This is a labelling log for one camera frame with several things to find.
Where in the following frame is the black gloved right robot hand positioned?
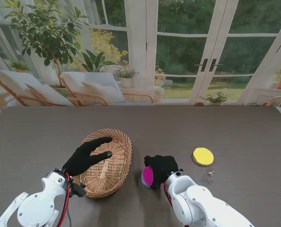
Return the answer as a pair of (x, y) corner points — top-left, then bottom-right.
(144, 155), (179, 192)

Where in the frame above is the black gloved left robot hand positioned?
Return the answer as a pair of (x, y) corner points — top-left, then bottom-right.
(61, 137), (114, 177)

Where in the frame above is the magenta culture dish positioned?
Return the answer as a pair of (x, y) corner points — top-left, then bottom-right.
(142, 166), (155, 187)

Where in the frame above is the oval woven wicker basket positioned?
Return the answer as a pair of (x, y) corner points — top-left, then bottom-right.
(71, 128), (133, 198)

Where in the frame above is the yellow culture dish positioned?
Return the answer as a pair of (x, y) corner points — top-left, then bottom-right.
(191, 147), (214, 167)

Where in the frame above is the printed sunroom backdrop banner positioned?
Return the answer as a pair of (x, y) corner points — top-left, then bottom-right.
(0, 0), (281, 123)

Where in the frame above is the red left arm cable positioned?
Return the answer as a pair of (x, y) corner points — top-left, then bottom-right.
(56, 172), (72, 227)

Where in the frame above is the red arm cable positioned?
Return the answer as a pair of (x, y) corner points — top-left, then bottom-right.
(163, 183), (174, 206)
(56, 172), (72, 227)

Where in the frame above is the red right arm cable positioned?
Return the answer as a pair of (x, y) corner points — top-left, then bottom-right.
(163, 183), (174, 206)

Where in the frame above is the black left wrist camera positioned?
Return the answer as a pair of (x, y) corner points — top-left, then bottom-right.
(69, 182), (87, 198)

